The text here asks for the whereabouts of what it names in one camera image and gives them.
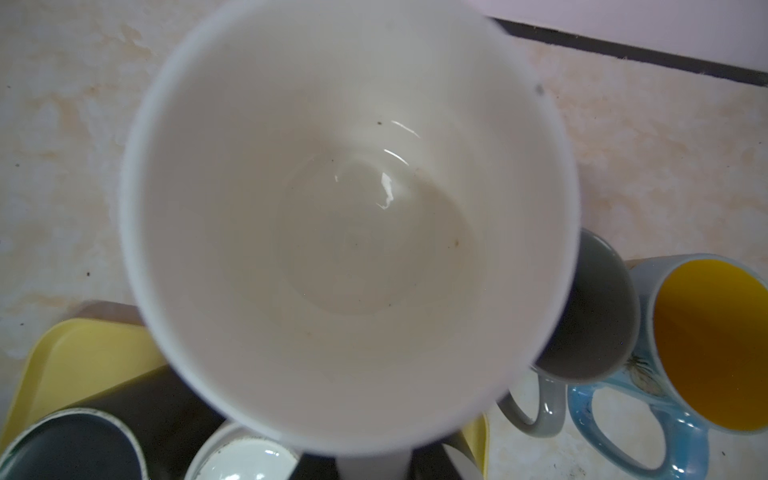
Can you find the white ribbed mug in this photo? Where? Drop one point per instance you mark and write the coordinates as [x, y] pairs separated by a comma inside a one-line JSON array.
[[349, 225]]

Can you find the black and white mug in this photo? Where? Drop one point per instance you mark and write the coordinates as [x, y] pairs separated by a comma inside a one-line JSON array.
[[447, 458]]

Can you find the grey mug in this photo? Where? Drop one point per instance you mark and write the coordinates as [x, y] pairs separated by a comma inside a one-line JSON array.
[[594, 338]]

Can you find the blue butterfly mug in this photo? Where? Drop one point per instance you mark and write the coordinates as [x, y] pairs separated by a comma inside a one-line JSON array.
[[699, 363]]

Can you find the yellow plastic tray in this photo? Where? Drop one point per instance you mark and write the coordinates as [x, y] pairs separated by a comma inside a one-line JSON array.
[[74, 360]]

